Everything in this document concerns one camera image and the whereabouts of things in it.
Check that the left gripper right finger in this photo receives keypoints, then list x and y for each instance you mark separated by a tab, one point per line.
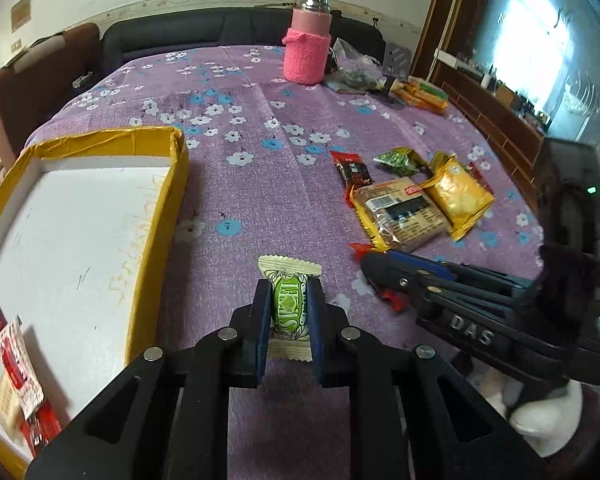
412	415

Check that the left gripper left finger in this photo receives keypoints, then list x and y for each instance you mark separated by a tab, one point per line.
165	416

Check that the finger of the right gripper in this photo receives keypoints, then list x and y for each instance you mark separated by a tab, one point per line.
414	274
467	274

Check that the clear soda cracker pack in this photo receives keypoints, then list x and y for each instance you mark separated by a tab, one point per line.
397	214

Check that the yellow cheese cracker bag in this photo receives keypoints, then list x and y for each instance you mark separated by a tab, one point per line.
456	192

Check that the brown red snack packet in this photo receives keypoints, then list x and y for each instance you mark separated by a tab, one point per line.
474	171

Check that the green gold snack packet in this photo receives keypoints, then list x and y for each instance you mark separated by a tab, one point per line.
404	162

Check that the dark red small packet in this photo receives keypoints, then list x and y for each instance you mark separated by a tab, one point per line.
352	169

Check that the green white candy packet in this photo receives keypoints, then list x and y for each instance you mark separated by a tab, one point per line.
290	339

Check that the beige biscuit packet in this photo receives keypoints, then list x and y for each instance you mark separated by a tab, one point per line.
11	415

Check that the white red patterned packet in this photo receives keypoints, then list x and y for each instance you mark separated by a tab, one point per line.
19	368

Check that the red black snack packet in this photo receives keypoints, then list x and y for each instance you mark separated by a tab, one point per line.
382	273

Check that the purple floral tablecloth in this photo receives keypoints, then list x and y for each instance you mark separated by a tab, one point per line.
262	182

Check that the orange snack boxes stack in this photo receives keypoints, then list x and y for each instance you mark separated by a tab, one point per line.
417	92

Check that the yellow rimmed white tray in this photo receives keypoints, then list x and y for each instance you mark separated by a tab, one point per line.
86	224

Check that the clear plastic bag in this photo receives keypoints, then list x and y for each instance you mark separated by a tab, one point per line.
350	71

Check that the grey phone stand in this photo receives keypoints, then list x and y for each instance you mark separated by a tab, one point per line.
395	65

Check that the pink sleeved thermos bottle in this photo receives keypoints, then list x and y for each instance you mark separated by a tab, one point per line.
307	42

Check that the brown armchair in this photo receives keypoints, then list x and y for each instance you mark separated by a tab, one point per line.
38	82

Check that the black leather sofa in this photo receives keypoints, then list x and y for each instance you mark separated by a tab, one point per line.
129	40

